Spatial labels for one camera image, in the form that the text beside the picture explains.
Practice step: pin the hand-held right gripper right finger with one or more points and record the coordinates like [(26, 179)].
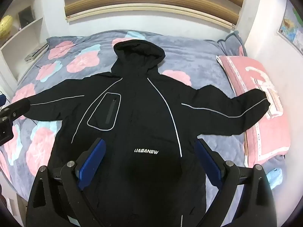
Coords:
[(208, 164)]

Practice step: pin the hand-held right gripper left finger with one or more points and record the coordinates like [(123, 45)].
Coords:
[(92, 163)]

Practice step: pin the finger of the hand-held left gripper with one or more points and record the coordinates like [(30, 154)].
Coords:
[(8, 115), (6, 133)]

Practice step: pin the black hooded jacket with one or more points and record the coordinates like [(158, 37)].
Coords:
[(142, 113)]

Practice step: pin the blue object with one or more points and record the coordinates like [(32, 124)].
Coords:
[(2, 99)]

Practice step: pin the light blue cloth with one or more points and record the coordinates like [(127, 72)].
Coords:
[(274, 178)]

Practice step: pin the gold ball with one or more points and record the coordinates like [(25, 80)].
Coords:
[(6, 26)]

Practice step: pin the white shelf unit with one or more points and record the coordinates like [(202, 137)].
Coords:
[(35, 28)]

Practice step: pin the pink pillow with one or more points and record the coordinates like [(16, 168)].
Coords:
[(246, 75)]

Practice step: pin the grey floral blanket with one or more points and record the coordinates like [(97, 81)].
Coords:
[(189, 59)]

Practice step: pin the grey pillow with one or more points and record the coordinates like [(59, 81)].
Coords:
[(232, 45)]

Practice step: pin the wall map poster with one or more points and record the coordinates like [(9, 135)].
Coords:
[(292, 28)]

